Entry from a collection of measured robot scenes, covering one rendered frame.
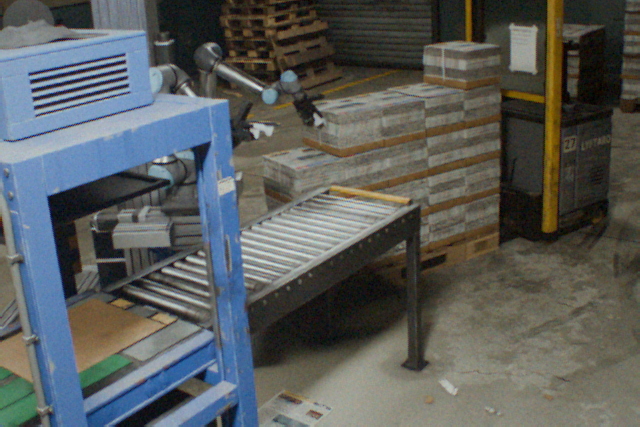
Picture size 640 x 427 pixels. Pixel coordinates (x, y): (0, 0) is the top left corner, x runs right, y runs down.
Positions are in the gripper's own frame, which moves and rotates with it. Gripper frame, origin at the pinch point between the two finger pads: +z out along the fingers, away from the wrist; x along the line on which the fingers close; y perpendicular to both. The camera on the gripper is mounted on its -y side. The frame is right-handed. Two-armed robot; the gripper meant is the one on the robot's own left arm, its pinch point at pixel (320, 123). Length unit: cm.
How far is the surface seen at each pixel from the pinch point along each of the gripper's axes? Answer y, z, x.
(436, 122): -53, 40, 18
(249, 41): -221, 161, -592
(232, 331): 126, -59, 163
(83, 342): 160, -69, 126
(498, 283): -20, 126, 55
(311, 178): 28.3, 9.9, 18.9
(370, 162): -5.6, 28.8, 17.5
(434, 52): -91, 21, -9
